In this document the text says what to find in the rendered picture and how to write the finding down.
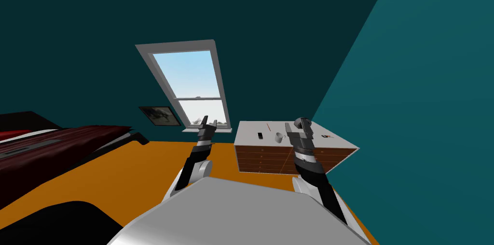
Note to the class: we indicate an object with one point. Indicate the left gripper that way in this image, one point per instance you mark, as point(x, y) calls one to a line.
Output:
point(205, 136)

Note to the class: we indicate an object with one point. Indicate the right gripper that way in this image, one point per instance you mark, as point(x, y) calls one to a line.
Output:
point(300, 141)

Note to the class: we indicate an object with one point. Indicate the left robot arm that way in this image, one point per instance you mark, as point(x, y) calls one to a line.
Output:
point(193, 164)

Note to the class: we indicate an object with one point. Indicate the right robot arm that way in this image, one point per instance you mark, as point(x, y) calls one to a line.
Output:
point(310, 169)

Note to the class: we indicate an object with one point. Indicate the grey round cup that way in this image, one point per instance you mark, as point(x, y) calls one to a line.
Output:
point(298, 123)

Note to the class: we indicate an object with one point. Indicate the white mug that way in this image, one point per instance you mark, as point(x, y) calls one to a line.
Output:
point(279, 137)

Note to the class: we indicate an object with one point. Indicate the small black and red object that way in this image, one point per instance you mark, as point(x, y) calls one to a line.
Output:
point(327, 136)

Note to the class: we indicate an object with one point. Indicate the brown white-topped dresser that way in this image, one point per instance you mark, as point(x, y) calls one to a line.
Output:
point(262, 160)

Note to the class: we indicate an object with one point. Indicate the white-framed window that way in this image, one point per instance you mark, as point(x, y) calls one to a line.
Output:
point(185, 71)

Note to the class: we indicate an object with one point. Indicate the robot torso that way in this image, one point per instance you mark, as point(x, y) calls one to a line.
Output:
point(239, 218)

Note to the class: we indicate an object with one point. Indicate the dark red bed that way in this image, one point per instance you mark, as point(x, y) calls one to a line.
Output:
point(46, 148)

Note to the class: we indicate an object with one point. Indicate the dark framed wall picture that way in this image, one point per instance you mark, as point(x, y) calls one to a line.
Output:
point(160, 115)

